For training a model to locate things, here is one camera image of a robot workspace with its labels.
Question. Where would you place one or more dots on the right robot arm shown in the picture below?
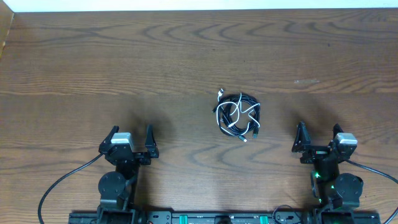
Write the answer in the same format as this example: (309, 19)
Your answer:
(337, 192)

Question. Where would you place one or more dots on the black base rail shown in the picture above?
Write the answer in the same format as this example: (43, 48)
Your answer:
(167, 217)

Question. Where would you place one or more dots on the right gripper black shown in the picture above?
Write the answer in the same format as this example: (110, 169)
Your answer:
(316, 152)

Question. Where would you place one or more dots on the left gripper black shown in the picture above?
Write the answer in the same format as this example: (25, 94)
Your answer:
(152, 149)

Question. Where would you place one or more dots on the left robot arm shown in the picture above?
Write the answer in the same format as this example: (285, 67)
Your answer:
(118, 188)

